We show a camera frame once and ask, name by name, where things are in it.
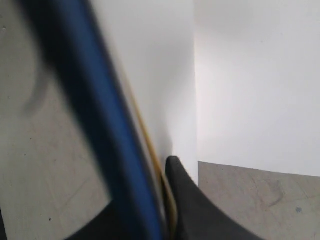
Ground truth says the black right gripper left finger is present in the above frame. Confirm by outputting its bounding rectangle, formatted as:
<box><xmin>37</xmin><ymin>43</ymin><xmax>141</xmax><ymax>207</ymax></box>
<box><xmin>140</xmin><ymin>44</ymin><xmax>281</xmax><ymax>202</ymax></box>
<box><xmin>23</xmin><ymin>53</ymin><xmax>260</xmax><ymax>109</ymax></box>
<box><xmin>68</xmin><ymin>197</ymin><xmax>155</xmax><ymax>240</ymax></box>

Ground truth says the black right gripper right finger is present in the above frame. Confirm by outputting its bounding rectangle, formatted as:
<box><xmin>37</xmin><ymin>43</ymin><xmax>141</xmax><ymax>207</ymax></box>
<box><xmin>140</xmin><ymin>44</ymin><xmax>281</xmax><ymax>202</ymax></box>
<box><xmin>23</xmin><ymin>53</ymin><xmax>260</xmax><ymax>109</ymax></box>
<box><xmin>165</xmin><ymin>156</ymin><xmax>260</xmax><ymax>240</ymax></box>

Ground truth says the blue ring binder notebook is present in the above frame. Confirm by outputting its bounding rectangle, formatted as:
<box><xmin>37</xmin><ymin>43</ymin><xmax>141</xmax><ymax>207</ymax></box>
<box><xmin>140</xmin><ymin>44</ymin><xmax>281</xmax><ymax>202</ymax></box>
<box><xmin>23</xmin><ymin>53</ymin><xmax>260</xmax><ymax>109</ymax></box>
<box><xmin>18</xmin><ymin>0</ymin><xmax>178</xmax><ymax>240</ymax></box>

